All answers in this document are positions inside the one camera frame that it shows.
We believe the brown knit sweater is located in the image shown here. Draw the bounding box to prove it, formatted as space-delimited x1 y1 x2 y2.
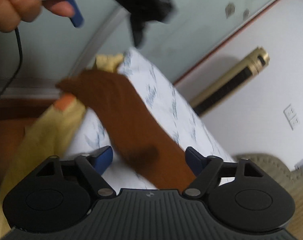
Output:
56 70 195 192

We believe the person's left hand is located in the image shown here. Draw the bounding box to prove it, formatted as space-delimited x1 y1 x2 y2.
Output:
0 0 75 33

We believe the white script-print bed sheet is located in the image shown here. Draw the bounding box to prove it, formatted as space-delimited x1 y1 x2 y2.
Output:
57 48 233 191

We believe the yellow cloth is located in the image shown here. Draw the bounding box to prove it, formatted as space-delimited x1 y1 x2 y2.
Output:
0 54 124 239

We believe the olive green padded headboard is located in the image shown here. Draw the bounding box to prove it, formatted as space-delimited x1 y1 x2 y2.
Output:
232 152 303 240

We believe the gold tower fan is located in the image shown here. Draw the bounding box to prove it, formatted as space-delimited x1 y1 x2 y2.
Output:
190 47 270 116

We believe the double white wall socket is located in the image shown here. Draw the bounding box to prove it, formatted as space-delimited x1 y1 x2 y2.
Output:
283 104 299 130

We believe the black cable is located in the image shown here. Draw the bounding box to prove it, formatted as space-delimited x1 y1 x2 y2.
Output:
0 27 24 100

